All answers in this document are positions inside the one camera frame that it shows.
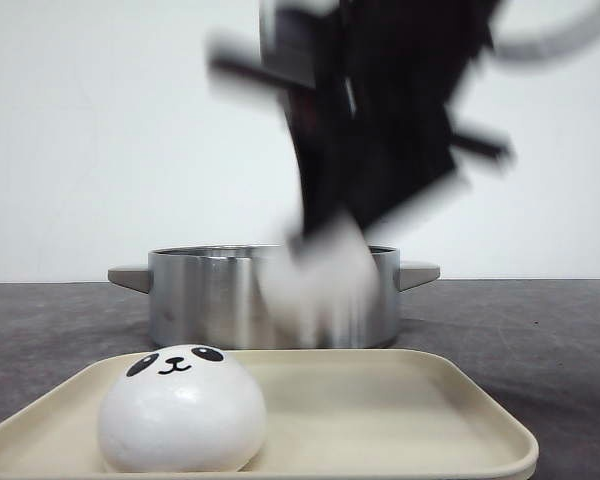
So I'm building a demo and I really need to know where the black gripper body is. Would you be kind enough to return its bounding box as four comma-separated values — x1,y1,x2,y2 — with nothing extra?
204,29,516,201

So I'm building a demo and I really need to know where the cream plastic tray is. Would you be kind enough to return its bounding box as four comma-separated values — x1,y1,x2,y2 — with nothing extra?
0,349,539,479

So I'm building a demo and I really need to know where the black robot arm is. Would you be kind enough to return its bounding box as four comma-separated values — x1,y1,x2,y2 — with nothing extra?
207,1,509,259

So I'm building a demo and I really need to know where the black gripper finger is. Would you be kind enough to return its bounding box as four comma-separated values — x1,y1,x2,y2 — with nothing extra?
349,164,474,236
284,144,361,261

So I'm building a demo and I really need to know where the stainless steel pot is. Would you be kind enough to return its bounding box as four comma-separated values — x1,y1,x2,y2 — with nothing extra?
108,245,440,349

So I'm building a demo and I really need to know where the panda bun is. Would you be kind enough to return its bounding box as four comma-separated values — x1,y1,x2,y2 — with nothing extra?
97,344,267,473
256,213,379,347

